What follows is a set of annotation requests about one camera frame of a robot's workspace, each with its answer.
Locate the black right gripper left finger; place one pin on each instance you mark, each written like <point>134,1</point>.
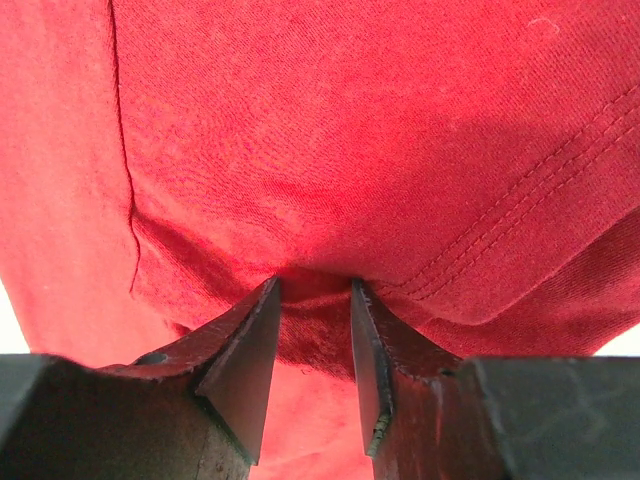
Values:
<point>193,409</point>

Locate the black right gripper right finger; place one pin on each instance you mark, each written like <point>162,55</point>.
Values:
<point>428,414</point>

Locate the red t shirt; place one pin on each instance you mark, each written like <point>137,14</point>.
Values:
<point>476,162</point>

